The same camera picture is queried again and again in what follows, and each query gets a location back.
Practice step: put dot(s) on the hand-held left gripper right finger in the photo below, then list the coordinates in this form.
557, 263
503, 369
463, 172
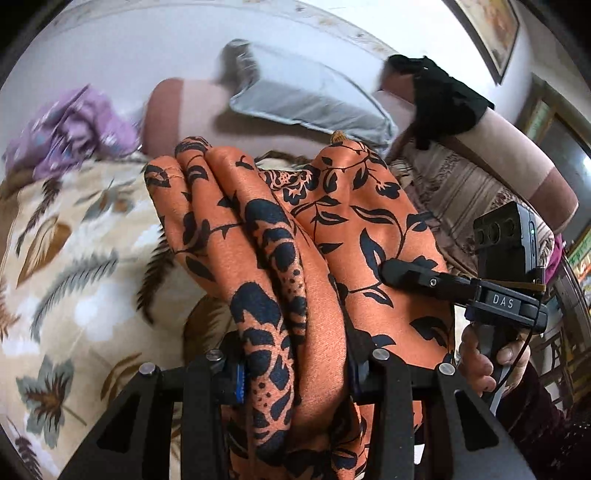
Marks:
388, 392

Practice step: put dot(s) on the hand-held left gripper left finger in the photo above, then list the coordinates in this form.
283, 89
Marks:
238, 378

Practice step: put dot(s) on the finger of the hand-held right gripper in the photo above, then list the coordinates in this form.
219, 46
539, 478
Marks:
425, 279

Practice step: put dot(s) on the orange black floral blouse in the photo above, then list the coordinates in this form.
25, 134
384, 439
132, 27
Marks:
323, 258

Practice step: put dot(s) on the person's right forearm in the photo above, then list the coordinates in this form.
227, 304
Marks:
540, 429

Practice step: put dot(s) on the person's right hand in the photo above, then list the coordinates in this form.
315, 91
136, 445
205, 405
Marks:
475, 374

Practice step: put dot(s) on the black garment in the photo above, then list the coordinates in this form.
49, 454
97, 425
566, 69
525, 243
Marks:
438, 101

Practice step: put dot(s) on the beige leaf print blanket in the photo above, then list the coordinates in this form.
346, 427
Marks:
83, 277

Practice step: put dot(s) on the grey pillow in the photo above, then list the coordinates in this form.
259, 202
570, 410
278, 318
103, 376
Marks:
304, 97

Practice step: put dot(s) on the purple floral cloth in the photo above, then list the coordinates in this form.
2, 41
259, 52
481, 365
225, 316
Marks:
69, 129

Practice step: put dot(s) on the dark wooden frame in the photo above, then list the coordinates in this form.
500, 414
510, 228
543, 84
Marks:
568, 147

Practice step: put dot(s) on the framed wall painting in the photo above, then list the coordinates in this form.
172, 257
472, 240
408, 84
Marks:
494, 32

